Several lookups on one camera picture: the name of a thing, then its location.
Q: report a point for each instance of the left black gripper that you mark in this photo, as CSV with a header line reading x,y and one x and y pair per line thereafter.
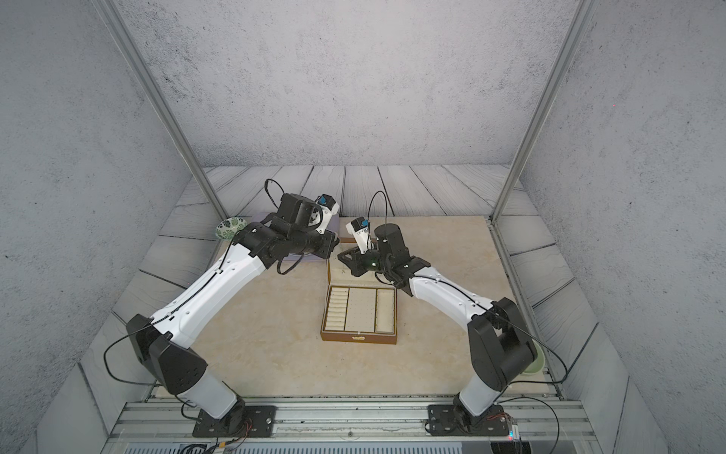
x,y
330,241

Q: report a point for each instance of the right aluminium frame post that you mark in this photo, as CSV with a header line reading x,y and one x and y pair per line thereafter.
x,y
583,15

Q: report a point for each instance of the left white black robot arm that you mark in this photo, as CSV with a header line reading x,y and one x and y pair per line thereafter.
x,y
163,342

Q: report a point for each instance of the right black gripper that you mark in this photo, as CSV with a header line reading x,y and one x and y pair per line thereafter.
x,y
356,259

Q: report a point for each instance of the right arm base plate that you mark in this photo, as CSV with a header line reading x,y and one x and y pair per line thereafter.
x,y
454,420

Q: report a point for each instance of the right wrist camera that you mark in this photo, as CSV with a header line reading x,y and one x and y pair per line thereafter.
x,y
359,229

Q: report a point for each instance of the brown jewelry box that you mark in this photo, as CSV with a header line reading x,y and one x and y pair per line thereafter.
x,y
360,310

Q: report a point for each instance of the green leaf patterned bowl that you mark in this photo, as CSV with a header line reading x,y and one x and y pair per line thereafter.
x,y
226,230

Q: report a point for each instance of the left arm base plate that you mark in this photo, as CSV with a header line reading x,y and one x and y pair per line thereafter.
x,y
251,421

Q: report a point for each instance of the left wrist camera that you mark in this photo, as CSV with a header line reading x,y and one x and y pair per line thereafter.
x,y
327,207

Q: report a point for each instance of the aluminium frame post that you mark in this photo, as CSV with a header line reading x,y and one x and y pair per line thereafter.
x,y
583,15
125,43

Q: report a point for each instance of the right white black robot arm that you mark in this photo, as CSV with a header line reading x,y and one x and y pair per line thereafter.
x,y
500,346

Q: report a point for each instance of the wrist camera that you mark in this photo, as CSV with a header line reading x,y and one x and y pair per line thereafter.
x,y
359,229
327,207

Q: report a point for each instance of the left aluminium frame post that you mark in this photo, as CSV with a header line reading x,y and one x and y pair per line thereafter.
x,y
125,43

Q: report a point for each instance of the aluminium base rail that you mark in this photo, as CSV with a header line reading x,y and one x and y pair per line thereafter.
x,y
359,424

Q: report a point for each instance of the pale green bowl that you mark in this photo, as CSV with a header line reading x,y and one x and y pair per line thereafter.
x,y
538,364

